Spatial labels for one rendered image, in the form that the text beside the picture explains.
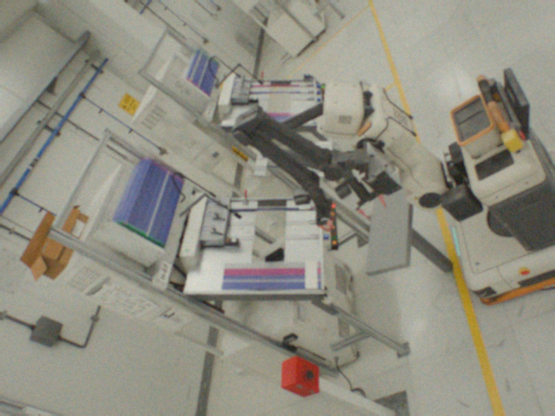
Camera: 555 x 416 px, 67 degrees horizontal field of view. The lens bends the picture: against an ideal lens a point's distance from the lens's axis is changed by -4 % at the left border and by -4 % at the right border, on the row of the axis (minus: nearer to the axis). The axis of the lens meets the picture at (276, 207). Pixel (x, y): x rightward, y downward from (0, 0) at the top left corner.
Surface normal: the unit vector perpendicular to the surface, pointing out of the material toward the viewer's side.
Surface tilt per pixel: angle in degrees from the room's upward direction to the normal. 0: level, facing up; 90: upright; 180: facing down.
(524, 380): 0
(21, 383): 90
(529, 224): 88
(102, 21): 90
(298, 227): 42
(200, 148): 90
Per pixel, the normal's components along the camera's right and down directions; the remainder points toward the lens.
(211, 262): -0.07, -0.71
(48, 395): 0.69, -0.50
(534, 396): -0.72, -0.51
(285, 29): -0.04, 0.70
